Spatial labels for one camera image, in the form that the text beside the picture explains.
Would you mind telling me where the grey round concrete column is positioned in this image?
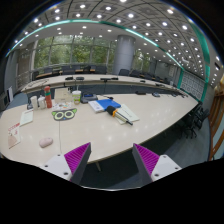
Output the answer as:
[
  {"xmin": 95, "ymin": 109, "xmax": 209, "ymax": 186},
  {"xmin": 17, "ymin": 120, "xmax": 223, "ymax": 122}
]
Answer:
[{"xmin": 112, "ymin": 35, "xmax": 135, "ymax": 75}]

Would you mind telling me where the pale pink computer mouse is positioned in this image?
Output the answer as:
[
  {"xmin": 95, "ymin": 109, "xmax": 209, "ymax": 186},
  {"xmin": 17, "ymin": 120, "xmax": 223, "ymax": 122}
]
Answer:
[{"xmin": 39, "ymin": 137, "xmax": 53, "ymax": 148}]

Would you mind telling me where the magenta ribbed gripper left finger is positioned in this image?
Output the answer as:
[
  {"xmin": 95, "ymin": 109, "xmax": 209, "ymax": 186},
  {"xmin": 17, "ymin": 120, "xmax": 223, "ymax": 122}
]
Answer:
[{"xmin": 42, "ymin": 143, "xmax": 91, "ymax": 184}]

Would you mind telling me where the white paper sheet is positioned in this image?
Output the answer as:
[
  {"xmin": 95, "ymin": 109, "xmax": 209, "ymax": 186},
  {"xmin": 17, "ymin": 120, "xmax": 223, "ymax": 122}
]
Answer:
[{"xmin": 20, "ymin": 110, "xmax": 33, "ymax": 126}]

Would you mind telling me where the black office chair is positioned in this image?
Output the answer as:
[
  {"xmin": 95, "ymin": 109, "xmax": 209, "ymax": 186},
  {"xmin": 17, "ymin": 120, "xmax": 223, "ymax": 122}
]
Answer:
[{"xmin": 180, "ymin": 113, "xmax": 197, "ymax": 137}]

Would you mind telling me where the red and green bottle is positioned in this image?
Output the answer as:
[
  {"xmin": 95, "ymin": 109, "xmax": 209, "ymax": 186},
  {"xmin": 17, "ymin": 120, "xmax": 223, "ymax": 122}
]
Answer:
[{"xmin": 44, "ymin": 86, "xmax": 52, "ymax": 108}]

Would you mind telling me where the white cup with green label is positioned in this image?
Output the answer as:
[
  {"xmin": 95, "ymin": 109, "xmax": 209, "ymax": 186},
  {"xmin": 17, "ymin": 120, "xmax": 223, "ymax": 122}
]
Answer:
[{"xmin": 72, "ymin": 90, "xmax": 81, "ymax": 105}]

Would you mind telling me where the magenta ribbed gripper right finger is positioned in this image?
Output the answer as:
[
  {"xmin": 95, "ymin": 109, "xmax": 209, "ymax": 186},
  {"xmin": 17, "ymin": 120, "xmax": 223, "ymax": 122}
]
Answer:
[{"xmin": 132, "ymin": 144, "xmax": 181, "ymax": 185}]

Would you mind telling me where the beige cardboard box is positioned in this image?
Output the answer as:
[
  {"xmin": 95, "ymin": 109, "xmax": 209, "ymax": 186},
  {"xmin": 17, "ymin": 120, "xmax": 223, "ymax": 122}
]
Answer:
[{"xmin": 54, "ymin": 88, "xmax": 72, "ymax": 103}]

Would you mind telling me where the red and white booklet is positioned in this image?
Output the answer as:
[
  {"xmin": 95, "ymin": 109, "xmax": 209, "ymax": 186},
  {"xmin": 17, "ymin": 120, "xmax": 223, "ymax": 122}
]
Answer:
[{"xmin": 8, "ymin": 123, "xmax": 20, "ymax": 149}]

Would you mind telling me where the white cylindrical container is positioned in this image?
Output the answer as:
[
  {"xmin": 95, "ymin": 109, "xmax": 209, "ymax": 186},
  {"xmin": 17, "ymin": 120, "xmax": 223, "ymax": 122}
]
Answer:
[{"xmin": 30, "ymin": 96, "xmax": 38, "ymax": 110}]

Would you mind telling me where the blue folder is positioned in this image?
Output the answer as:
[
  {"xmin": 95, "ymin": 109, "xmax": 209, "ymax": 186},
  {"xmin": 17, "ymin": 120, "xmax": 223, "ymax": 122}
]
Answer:
[{"xmin": 97, "ymin": 99, "xmax": 121, "ymax": 110}]

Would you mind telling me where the white open notebook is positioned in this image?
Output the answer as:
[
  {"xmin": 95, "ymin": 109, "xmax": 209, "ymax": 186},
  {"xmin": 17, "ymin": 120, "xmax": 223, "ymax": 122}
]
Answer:
[{"xmin": 115, "ymin": 104, "xmax": 139, "ymax": 124}]

